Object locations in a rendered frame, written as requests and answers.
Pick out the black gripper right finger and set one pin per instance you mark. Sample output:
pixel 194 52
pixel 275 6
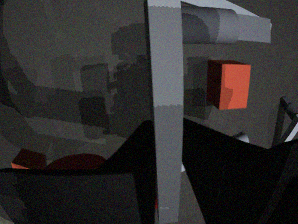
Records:
pixel 235 182

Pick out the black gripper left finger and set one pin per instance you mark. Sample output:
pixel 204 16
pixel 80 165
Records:
pixel 121 191

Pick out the red box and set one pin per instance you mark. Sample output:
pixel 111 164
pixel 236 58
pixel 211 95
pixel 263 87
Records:
pixel 29 160
pixel 228 84

